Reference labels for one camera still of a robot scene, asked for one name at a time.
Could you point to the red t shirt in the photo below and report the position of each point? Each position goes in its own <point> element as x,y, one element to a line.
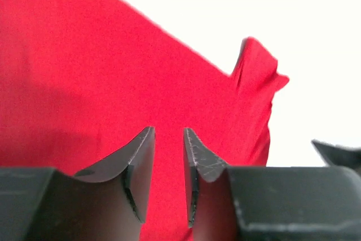
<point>79,78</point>

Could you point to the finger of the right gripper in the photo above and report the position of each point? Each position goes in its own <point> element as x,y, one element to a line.
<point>337,155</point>

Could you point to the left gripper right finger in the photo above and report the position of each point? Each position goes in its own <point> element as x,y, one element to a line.
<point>226,202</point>

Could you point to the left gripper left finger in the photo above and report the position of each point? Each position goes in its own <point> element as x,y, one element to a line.
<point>105,201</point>

